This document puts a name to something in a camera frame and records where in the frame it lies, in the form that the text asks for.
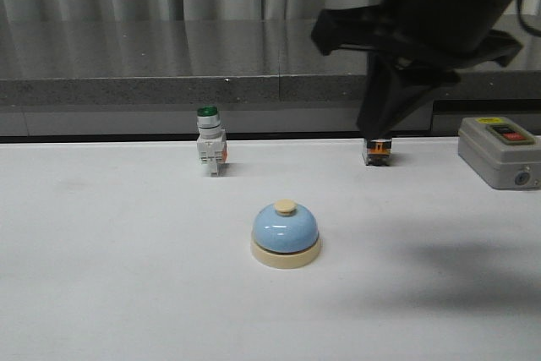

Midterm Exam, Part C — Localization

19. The blue and cream desk bell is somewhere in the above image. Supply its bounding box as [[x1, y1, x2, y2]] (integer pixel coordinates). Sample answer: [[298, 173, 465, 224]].
[[250, 199, 322, 269]]

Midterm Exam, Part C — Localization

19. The black selector switch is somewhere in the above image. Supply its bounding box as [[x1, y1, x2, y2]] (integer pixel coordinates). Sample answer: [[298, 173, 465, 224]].
[[362, 139, 392, 166]]

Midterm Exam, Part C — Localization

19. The grey on-off switch box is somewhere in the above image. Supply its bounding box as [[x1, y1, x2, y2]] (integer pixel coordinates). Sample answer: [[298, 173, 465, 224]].
[[457, 117, 540, 190]]

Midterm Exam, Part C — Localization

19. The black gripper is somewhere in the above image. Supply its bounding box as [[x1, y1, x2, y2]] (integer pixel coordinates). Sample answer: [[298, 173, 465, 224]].
[[311, 4, 522, 139]]

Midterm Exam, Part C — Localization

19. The grey stone counter ledge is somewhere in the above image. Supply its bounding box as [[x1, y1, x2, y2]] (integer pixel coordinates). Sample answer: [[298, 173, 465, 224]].
[[0, 14, 541, 105]]

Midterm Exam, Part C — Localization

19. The black cable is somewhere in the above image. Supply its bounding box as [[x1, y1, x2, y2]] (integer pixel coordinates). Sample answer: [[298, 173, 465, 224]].
[[512, 0, 541, 37]]

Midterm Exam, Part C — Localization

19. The green pushbutton switch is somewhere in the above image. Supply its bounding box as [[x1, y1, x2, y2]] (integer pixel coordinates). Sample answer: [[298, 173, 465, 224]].
[[196, 106, 227, 176]]

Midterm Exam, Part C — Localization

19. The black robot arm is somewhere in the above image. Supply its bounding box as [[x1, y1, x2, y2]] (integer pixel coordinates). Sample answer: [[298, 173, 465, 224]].
[[311, 0, 523, 139]]

